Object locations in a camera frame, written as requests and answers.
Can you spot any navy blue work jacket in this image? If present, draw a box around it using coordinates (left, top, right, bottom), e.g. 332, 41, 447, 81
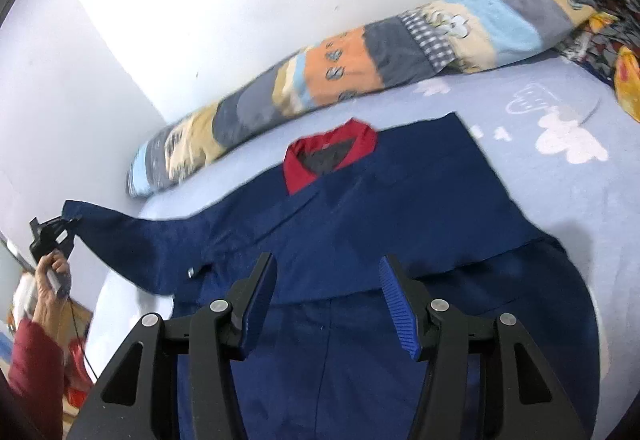
62, 114, 600, 439

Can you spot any red sleeve forearm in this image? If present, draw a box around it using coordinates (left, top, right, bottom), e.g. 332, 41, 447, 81
9, 319, 64, 439

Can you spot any person's left hand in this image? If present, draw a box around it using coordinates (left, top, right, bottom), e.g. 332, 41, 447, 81
32, 249, 70, 339

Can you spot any light blue cloud bedsheet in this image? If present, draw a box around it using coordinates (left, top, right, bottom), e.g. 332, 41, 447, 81
88, 54, 639, 439

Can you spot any yellow pink floral garment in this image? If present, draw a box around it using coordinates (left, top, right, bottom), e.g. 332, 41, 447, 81
585, 11, 639, 122

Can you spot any patchwork long bolster pillow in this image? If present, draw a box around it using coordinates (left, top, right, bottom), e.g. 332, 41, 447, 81
127, 0, 596, 199

